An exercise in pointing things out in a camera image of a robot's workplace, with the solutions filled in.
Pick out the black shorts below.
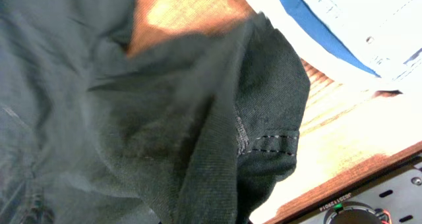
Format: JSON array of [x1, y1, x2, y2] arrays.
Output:
[[1, 0, 310, 223]]

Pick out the white garment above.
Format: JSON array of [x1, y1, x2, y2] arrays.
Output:
[[246, 0, 421, 96]]

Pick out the dark blue garment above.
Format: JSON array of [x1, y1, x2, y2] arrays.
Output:
[[279, 0, 378, 77]]

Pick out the light blue denim shorts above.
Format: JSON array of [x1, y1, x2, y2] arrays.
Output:
[[304, 0, 421, 80]]

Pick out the black metal base rail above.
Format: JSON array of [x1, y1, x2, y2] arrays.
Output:
[[284, 154, 421, 224]]

